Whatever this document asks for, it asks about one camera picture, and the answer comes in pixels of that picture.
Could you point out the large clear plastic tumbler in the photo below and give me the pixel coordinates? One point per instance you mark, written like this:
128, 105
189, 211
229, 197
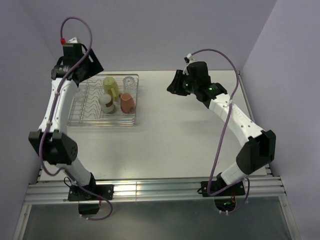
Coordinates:
129, 85

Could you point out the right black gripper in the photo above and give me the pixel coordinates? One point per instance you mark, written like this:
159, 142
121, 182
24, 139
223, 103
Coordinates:
175, 87

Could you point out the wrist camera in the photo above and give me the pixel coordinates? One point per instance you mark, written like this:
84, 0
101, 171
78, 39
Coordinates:
72, 48
189, 59

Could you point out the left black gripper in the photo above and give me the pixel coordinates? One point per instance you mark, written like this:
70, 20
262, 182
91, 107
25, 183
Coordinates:
95, 67

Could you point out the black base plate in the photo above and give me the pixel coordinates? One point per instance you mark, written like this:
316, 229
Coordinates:
105, 192
237, 189

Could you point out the small clear plastic glass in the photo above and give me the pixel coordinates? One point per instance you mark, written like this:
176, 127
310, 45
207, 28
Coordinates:
79, 96

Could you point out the aluminium rail frame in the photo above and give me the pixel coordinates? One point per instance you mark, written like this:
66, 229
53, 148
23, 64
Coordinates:
164, 156

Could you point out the brown metal-lined cup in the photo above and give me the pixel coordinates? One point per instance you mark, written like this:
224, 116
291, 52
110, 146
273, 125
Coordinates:
106, 103

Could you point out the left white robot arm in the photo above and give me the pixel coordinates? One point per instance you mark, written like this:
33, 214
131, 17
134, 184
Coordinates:
57, 151

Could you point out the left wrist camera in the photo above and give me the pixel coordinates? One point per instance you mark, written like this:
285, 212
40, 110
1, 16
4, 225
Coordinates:
72, 48

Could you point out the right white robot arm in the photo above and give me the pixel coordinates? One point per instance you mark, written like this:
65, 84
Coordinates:
257, 145

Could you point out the pink patterned ceramic mug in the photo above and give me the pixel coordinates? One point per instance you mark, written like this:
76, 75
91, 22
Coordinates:
127, 103

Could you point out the clear wire dish rack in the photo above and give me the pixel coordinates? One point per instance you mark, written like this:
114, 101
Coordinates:
86, 110

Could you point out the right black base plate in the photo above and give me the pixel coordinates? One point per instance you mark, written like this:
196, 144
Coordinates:
237, 189

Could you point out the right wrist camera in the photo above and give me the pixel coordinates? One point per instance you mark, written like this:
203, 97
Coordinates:
189, 59

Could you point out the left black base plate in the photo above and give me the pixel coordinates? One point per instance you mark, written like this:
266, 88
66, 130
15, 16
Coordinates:
105, 192

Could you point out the pale yellow plastic mug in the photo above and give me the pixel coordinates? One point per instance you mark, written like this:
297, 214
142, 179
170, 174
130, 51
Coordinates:
110, 87

